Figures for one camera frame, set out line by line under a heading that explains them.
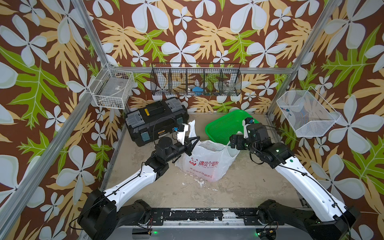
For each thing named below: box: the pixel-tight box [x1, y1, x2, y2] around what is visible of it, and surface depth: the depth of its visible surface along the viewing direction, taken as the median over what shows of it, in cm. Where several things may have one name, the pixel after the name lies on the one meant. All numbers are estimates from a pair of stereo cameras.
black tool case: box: [125, 97, 190, 147], surface depth 97 cm
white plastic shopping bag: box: [175, 120, 241, 182], surface depth 79 cm
